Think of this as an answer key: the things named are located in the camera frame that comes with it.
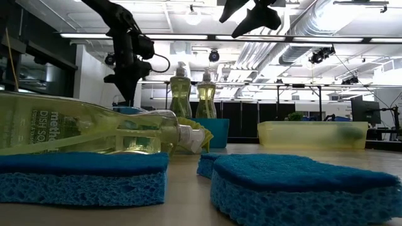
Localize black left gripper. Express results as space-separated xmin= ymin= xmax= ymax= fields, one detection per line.
xmin=103 ymin=59 xmax=152 ymax=106

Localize clear green dish soap bottle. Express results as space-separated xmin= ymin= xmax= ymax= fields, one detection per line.
xmin=0 ymin=92 xmax=207 ymax=157
xmin=196 ymin=67 xmax=217 ymax=119
xmin=169 ymin=61 xmax=193 ymax=119

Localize blue sponge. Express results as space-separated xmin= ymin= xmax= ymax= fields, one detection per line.
xmin=0 ymin=153 xmax=170 ymax=207
xmin=197 ymin=153 xmax=402 ymax=226

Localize black overhead light bar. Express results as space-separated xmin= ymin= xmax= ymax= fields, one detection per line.
xmin=59 ymin=32 xmax=402 ymax=44

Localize teal plastic bin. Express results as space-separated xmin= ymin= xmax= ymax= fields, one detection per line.
xmin=188 ymin=117 xmax=230 ymax=149

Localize black partition panels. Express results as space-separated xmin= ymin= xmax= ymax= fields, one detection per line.
xmin=183 ymin=100 xmax=296 ymax=139

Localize yellow translucent plastic bin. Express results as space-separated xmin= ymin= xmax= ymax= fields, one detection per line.
xmin=257 ymin=121 xmax=369 ymax=150

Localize black computer monitor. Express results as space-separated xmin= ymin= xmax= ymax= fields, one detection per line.
xmin=350 ymin=95 xmax=383 ymax=126

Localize green scrubber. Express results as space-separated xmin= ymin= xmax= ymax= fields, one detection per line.
xmin=338 ymin=125 xmax=365 ymax=142

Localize yellow cable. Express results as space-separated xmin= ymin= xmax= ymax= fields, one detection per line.
xmin=4 ymin=28 xmax=19 ymax=92

